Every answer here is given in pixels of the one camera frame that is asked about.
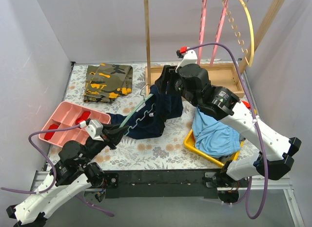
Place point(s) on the pink hanger right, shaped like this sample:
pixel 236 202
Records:
pixel 219 30

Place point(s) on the navy blue shorts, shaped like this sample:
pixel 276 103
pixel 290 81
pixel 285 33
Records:
pixel 149 121

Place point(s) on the orange garment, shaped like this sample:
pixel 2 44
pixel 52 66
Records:
pixel 247 104

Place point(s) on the green hanger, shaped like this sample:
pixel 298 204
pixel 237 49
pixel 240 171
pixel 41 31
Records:
pixel 128 117

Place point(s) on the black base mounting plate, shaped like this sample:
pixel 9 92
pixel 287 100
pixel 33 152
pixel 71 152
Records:
pixel 204 183

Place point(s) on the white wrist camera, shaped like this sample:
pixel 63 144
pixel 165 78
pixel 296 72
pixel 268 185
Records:
pixel 93 128
pixel 187 55

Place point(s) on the light blue shorts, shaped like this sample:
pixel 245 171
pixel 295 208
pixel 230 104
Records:
pixel 214 136

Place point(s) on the red cloth in tray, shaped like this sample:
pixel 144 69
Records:
pixel 82 117
pixel 49 135

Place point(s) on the yellow hanger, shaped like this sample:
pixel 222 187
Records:
pixel 249 53

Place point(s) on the yellow plastic tray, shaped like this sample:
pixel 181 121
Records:
pixel 200 151

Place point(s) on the red cloth in tray front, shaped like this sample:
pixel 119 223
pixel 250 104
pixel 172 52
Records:
pixel 49 135

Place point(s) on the pink divided organizer tray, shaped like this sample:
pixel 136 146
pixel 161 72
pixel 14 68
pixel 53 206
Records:
pixel 65 116

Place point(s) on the floral table mat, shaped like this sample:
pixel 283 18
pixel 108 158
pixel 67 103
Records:
pixel 165 152

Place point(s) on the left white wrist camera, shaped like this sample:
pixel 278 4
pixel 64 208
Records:
pixel 93 128

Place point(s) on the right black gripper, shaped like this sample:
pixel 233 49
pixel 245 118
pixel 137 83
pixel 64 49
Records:
pixel 167 78

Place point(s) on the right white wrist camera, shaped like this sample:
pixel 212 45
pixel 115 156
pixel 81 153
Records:
pixel 187 55

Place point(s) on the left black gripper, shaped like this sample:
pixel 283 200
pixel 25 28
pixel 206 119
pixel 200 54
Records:
pixel 108 136

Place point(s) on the pink hanger left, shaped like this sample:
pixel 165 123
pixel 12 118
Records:
pixel 202 29

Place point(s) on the pink hanger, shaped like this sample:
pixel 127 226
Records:
pixel 219 30
pixel 202 29

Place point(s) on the camouflage shorts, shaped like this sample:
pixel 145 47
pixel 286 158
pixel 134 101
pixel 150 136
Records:
pixel 106 82

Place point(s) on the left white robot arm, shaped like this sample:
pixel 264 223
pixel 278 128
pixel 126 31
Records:
pixel 73 173

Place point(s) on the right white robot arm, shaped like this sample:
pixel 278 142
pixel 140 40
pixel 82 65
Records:
pixel 275 157

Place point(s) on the red cloth in tray rear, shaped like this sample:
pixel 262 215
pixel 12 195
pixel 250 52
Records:
pixel 82 117

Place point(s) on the wooden clothes rack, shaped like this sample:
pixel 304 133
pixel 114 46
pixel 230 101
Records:
pixel 221 73

